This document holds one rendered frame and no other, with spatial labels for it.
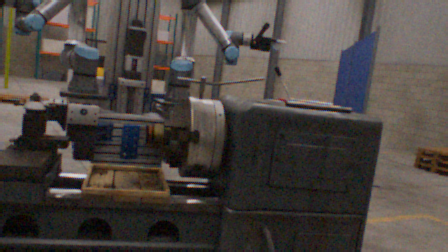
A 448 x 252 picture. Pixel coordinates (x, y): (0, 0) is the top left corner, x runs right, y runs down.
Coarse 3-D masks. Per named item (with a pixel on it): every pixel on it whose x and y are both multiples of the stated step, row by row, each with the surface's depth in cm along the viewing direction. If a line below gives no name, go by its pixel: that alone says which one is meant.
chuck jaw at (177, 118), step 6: (174, 108) 166; (180, 108) 166; (174, 114) 163; (180, 114) 164; (168, 120) 161; (174, 120) 162; (180, 120) 163; (168, 126) 160; (174, 126) 161; (180, 126) 161
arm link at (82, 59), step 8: (80, 48) 201; (88, 48) 203; (72, 56) 205; (80, 56) 201; (88, 56) 201; (96, 56) 205; (72, 64) 206; (80, 64) 201; (88, 64) 202; (96, 64) 206; (80, 72) 202; (88, 72) 203; (96, 72) 207
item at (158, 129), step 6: (150, 126) 156; (156, 126) 156; (162, 126) 156; (150, 132) 154; (156, 132) 155; (162, 132) 155; (150, 138) 155; (156, 138) 155; (162, 138) 155; (156, 144) 157; (162, 144) 156
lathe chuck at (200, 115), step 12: (192, 108) 151; (204, 108) 152; (192, 120) 148; (204, 120) 149; (204, 132) 147; (192, 144) 146; (204, 144) 147; (192, 156) 148; (204, 156) 149; (180, 168) 161; (192, 168) 151; (204, 168) 152
